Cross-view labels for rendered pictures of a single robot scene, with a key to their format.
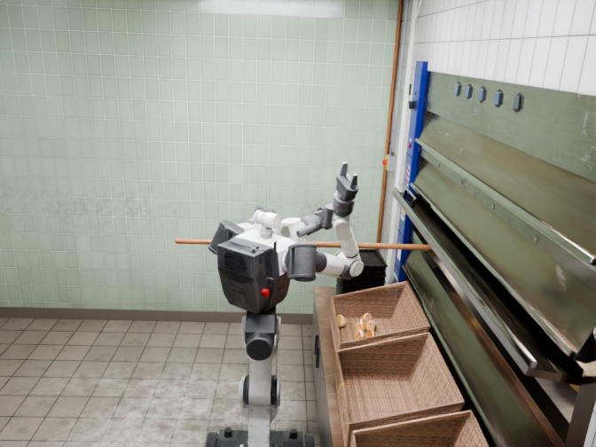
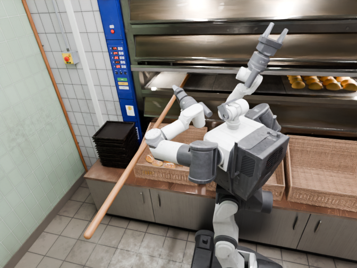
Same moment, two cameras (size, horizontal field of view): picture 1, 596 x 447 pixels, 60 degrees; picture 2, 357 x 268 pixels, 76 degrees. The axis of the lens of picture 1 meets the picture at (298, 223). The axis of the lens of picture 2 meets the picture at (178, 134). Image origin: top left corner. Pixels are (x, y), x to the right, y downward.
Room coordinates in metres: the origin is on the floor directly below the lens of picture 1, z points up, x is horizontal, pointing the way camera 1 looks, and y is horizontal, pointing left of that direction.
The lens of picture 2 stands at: (2.09, 1.01, 1.94)
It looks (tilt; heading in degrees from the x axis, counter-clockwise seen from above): 33 degrees down; 288
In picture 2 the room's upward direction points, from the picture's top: 4 degrees counter-clockwise
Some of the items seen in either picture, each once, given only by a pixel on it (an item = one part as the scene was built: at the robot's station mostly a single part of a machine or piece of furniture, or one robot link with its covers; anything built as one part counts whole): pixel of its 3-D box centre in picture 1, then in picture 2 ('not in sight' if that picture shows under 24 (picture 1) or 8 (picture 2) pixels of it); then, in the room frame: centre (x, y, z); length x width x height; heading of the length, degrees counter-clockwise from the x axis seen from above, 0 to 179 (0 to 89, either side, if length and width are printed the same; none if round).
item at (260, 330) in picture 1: (261, 326); (243, 194); (2.03, 0.15, 1.00); 0.28 x 0.13 x 0.18; 2
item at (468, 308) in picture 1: (466, 300); (247, 95); (2.06, -0.76, 1.16); 1.80 x 0.06 x 0.04; 2
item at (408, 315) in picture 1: (375, 321); (172, 151); (2.64, -0.47, 0.72); 0.56 x 0.49 x 0.28; 2
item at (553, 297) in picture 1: (473, 219); (253, 47); (2.06, -0.73, 1.54); 1.79 x 0.11 x 0.19; 2
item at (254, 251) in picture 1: (257, 269); (241, 156); (2.07, 0.17, 1.27); 0.34 x 0.30 x 0.36; 57
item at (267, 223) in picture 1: (267, 222); (235, 112); (2.12, 0.13, 1.47); 0.10 x 0.07 x 0.09; 57
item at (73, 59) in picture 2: (391, 162); (70, 57); (3.56, -0.64, 1.46); 0.10 x 0.07 x 0.10; 2
